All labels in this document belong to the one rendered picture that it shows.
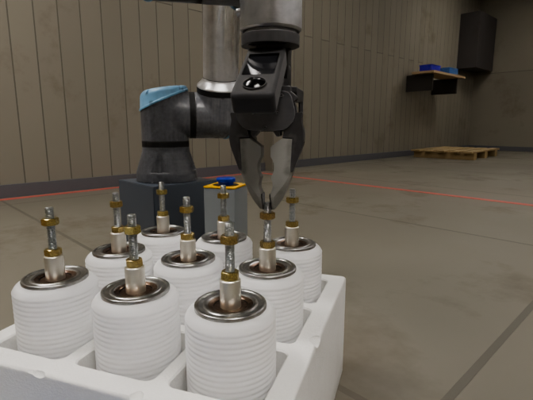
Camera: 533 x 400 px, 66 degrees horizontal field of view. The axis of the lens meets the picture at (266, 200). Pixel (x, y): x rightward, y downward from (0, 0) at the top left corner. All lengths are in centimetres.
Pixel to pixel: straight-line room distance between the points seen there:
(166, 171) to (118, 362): 60
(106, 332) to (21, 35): 267
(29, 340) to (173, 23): 311
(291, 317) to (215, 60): 66
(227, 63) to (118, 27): 231
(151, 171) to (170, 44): 250
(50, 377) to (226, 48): 75
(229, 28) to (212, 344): 74
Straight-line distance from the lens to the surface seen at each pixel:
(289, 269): 54
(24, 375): 54
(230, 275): 42
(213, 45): 100
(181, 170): 101
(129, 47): 328
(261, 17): 50
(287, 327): 53
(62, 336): 55
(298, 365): 48
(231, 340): 41
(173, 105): 102
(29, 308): 55
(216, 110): 101
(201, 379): 44
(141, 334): 47
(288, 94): 49
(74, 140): 307
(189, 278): 55
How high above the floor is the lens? 44
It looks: 10 degrees down
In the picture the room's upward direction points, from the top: straight up
